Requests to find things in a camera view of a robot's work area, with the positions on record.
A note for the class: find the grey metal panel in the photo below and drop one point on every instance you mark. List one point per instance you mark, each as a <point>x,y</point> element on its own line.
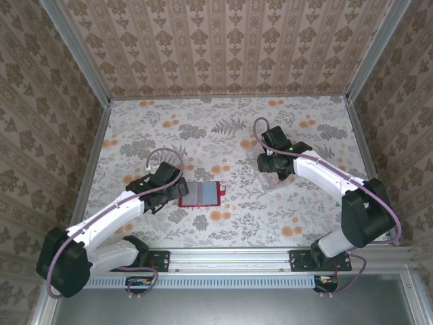
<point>236,308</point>

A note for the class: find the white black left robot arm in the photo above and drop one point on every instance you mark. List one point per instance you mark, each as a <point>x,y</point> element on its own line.
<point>111,218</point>

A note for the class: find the thin aluminium table rail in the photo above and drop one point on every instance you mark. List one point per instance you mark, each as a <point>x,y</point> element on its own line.
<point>236,97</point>

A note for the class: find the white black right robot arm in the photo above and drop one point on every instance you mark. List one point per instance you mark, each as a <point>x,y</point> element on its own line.
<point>318,176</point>

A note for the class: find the aluminium side rail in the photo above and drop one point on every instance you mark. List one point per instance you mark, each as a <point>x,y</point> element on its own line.
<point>361,135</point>
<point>98,135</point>

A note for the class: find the small black connector board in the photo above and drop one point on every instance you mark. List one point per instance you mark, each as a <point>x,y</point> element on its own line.
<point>138,281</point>
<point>326,281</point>

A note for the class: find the red leather card holder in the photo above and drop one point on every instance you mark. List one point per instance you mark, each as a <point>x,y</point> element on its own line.
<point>193,194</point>

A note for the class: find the wide aluminium mounting beam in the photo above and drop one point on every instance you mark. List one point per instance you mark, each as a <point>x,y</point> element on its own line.
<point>230,259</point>

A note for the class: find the floral white tablecloth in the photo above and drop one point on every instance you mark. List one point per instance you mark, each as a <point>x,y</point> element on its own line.
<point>236,230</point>

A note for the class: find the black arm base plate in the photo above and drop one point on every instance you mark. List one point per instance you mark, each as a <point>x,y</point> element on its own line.
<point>159,260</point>
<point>301,260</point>

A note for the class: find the short aluminium frame post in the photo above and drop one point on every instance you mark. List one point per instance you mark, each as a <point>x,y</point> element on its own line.
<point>45,315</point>
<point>409,301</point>

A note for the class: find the light blue card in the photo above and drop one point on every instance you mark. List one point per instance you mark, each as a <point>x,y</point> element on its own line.
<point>209,194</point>

